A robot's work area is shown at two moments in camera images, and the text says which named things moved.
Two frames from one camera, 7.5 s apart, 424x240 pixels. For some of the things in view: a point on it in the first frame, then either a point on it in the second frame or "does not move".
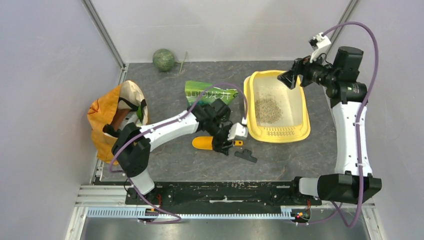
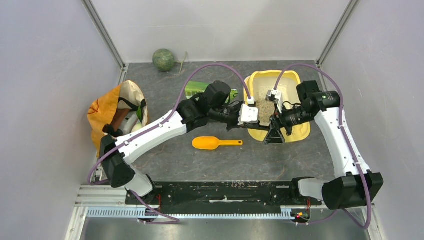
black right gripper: (301, 66) → (274, 136)
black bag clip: (246, 154) → (256, 125)
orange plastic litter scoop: (205, 142) does not move
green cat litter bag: (209, 95) does not move
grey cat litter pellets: (267, 110) does not move
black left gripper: (219, 146) → (235, 124)
